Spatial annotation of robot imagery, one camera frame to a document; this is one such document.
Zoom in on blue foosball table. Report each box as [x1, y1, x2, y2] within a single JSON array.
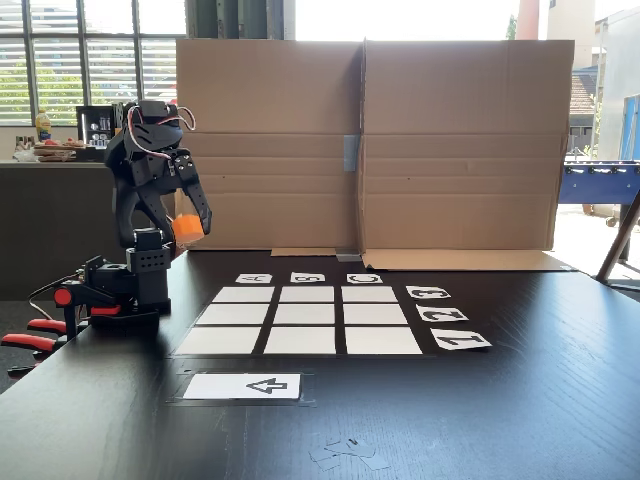
[[562, 158, 640, 227]]

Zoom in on yellow bottle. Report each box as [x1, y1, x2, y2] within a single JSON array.
[[34, 109, 53, 143]]

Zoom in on black cable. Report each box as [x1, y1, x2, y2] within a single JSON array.
[[27, 273, 76, 321]]

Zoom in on white arrow paper sheet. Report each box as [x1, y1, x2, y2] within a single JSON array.
[[182, 373, 302, 401]]

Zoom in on grey tape strip on cardboard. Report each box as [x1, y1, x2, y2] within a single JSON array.
[[342, 133, 362, 172]]

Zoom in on paper label number 2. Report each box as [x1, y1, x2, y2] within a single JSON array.
[[415, 305, 470, 323]]

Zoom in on slanted wooden leg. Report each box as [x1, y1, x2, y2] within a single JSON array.
[[594, 192, 640, 289]]

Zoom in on nine-square white grid sheet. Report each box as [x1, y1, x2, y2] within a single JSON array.
[[173, 284, 436, 357]]

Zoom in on paper label number 1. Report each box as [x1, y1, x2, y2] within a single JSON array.
[[429, 328, 493, 352]]

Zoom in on clear tape scraps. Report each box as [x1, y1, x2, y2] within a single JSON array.
[[308, 437, 392, 472]]

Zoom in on round orange token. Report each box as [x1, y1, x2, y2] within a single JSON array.
[[171, 213, 205, 239]]

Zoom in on red and black clamp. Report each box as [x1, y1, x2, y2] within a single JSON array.
[[0, 285, 122, 377]]

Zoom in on brown cardboard box, large flap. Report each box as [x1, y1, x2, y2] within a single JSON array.
[[357, 37, 576, 272]]

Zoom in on black glass-front cabinet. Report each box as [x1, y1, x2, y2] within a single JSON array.
[[75, 103, 129, 149]]

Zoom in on tray with food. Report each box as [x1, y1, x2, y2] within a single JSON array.
[[32, 138, 87, 163]]

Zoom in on grey counter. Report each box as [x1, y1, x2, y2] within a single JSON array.
[[0, 159, 177, 301]]

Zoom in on paper label number 3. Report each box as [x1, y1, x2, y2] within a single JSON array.
[[405, 285, 451, 300]]

